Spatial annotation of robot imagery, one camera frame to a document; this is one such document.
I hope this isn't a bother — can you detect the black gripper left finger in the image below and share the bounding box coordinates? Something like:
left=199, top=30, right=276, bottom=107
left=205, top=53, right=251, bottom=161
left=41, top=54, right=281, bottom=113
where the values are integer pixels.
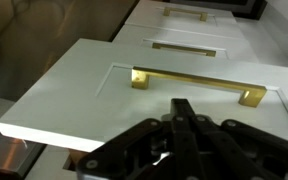
left=76, top=119, right=175, bottom=180

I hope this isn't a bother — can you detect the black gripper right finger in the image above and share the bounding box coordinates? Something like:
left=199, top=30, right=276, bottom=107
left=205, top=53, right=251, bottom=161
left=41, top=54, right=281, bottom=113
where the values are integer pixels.
left=171, top=99, right=288, bottom=180

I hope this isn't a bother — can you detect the white wooden drawer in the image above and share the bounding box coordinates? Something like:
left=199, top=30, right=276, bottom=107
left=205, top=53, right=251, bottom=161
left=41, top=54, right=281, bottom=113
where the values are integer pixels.
left=0, top=39, right=288, bottom=151

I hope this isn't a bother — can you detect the white lower drawer front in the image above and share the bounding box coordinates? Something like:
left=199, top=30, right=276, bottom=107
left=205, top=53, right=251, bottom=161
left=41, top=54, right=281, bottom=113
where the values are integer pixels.
left=113, top=25, right=259, bottom=63

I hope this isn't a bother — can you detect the white bottom drawer front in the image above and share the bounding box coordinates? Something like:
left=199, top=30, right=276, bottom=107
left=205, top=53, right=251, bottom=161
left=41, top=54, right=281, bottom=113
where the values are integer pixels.
left=126, top=0, right=244, bottom=39

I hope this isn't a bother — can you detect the brass drawer handle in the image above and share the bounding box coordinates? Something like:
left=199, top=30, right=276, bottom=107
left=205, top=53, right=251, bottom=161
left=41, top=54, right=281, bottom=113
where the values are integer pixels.
left=163, top=7, right=208, bottom=22
left=152, top=42, right=216, bottom=57
left=130, top=65, right=268, bottom=109

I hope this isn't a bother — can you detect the brass lower drawer handle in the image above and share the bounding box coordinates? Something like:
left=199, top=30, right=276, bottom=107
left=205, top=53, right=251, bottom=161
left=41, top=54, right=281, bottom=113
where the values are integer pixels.
left=152, top=42, right=216, bottom=57

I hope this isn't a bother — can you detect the brass bottom drawer handle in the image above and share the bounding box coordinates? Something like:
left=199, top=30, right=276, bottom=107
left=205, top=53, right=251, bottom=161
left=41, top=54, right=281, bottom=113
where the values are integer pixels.
left=163, top=7, right=208, bottom=22

